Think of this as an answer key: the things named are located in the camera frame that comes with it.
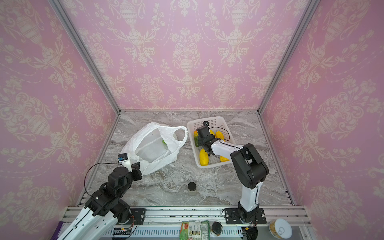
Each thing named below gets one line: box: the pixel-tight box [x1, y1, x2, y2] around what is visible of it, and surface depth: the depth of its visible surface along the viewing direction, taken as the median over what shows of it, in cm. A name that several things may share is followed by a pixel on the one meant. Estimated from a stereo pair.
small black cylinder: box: [187, 181, 197, 192], surface depth 76 cm
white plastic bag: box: [120, 122, 188, 175], surface depth 88 cm
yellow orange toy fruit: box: [219, 155, 231, 163], surface depth 91 cm
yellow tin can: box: [268, 218, 293, 240], surface depth 68 cm
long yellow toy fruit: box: [199, 148, 210, 167], surface depth 91 cm
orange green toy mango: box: [194, 130, 199, 147], surface depth 102 cm
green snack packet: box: [179, 220, 211, 240], surface depth 71 cm
